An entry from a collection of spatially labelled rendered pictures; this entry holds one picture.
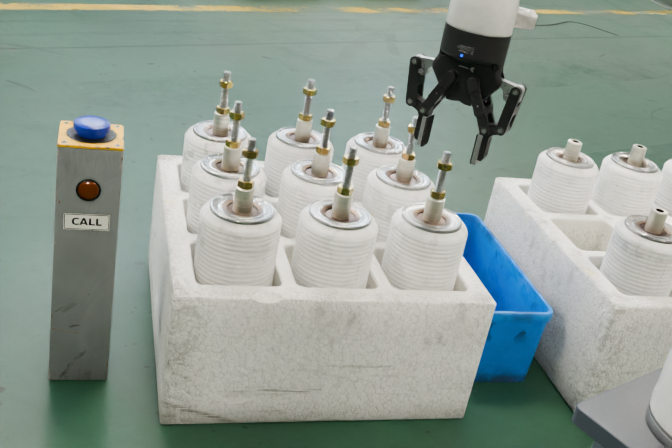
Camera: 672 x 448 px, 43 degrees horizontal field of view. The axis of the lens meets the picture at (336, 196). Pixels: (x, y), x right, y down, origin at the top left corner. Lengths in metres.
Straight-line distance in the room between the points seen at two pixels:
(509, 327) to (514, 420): 0.12
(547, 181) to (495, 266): 0.16
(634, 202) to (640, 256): 0.27
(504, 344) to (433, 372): 0.15
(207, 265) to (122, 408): 0.21
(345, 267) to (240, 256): 0.12
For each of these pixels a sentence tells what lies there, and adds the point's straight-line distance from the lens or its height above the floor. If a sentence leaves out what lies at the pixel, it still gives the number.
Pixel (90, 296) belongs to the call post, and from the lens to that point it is 1.05.
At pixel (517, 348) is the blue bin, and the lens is 1.22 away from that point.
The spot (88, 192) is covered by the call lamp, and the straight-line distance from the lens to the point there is 0.98.
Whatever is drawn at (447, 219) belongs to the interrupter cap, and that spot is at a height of 0.25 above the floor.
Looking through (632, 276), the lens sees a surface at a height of 0.20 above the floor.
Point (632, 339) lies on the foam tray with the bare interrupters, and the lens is 1.20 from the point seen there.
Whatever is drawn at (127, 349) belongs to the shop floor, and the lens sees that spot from 1.18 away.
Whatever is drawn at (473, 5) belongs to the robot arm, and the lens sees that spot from 0.95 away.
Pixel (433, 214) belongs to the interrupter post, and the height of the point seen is 0.26.
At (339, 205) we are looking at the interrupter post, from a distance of 1.00.
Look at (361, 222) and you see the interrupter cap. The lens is 1.01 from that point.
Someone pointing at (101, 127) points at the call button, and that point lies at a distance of 0.97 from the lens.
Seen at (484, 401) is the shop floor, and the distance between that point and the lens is 1.21.
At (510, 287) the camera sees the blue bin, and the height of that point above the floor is 0.09.
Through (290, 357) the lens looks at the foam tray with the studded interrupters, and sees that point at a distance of 1.02.
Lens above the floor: 0.69
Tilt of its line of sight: 24 degrees down
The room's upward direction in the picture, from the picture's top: 11 degrees clockwise
